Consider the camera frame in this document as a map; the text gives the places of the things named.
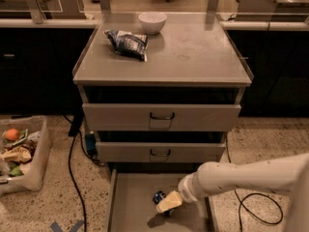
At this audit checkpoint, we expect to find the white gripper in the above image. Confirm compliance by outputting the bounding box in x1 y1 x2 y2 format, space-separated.
159 173 206 211

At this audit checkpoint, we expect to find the blue pepsi can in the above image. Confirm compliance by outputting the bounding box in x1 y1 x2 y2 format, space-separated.
153 190 175 217

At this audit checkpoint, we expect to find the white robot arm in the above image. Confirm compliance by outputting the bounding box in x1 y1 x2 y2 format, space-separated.
156 153 309 232

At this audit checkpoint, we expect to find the grey bottom drawer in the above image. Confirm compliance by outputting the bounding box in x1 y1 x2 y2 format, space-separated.
104 169 217 232

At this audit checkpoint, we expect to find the grey drawer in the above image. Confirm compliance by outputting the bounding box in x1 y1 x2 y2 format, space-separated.
83 103 241 131
97 142 225 163
104 169 217 232

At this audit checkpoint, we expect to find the grey middle drawer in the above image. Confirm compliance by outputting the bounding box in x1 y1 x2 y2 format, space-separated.
97 142 225 163

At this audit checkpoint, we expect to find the grey drawer cabinet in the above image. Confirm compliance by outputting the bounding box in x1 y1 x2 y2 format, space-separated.
73 13 252 172

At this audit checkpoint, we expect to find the grey top drawer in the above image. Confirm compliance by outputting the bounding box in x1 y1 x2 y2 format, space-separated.
83 103 241 131

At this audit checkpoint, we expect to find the blue power adapter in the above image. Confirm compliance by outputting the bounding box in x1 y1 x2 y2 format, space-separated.
85 132 97 156

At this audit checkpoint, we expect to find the clear plastic bin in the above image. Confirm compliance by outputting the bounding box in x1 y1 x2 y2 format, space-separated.
0 116 51 195

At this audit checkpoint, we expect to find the crumpled snack wrapper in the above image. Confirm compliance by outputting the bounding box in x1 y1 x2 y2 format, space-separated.
1 146 32 163

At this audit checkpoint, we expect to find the green item in bin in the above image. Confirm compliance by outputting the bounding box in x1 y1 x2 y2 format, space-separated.
9 166 23 177

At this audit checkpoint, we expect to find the blue chip bag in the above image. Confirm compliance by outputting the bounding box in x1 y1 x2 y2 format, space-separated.
104 30 148 62

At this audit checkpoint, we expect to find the orange fruit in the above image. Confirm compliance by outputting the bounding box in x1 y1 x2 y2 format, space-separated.
5 129 20 141

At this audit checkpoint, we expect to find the white ceramic bowl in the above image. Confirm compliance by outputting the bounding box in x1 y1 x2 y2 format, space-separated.
138 12 167 35

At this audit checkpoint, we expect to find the black cable right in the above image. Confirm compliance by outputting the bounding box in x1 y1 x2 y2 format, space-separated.
225 137 285 232

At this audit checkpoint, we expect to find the black cable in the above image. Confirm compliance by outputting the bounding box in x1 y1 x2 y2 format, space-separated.
63 114 106 232
225 137 285 232

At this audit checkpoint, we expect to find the black cable left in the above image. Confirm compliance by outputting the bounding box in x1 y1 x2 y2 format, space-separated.
63 114 106 232

